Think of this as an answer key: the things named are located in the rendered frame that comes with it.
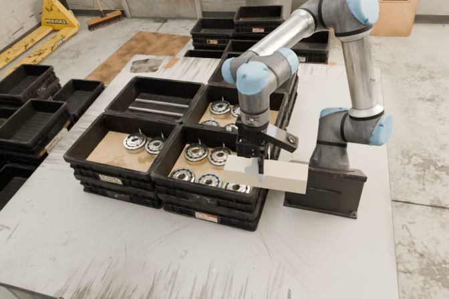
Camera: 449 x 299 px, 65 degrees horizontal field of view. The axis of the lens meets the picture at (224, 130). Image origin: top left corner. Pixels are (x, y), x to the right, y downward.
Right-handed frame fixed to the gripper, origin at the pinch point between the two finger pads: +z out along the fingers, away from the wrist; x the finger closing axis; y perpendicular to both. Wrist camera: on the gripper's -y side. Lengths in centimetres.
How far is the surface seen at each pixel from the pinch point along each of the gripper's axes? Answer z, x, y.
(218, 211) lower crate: 28.3, -1.8, 19.0
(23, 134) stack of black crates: 59, -54, 169
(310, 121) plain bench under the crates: 39, -69, -9
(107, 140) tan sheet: 25, -27, 79
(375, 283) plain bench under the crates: 39, 9, -36
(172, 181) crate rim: 15.6, -2.8, 34.7
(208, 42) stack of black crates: 70, -198, 90
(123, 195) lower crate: 34, -5, 62
